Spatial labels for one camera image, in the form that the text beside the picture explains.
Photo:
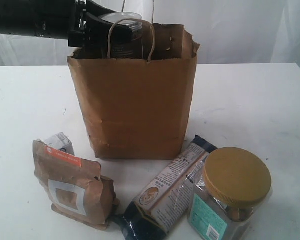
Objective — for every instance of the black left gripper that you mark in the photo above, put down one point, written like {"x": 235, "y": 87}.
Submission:
{"x": 98, "y": 21}

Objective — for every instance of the clear can dark seeds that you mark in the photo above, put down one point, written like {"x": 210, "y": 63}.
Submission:
{"x": 127, "y": 36}

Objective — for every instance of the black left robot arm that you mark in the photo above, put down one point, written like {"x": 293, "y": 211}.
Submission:
{"x": 36, "y": 18}

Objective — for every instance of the brown paper bag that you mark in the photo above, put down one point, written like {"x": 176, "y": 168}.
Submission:
{"x": 138, "y": 108}

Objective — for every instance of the small white carton box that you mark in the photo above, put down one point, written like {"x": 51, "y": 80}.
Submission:
{"x": 60, "y": 142}

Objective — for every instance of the white curtain backdrop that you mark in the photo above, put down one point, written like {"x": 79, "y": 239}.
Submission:
{"x": 229, "y": 31}

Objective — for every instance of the brown kraft pouch orange label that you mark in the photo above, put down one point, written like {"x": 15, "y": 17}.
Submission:
{"x": 75, "y": 186}

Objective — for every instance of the dark blue biscuit packet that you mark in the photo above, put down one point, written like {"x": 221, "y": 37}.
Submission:
{"x": 160, "y": 205}

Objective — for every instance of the gold lid plastic jar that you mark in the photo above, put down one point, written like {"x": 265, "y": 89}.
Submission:
{"x": 228, "y": 191}

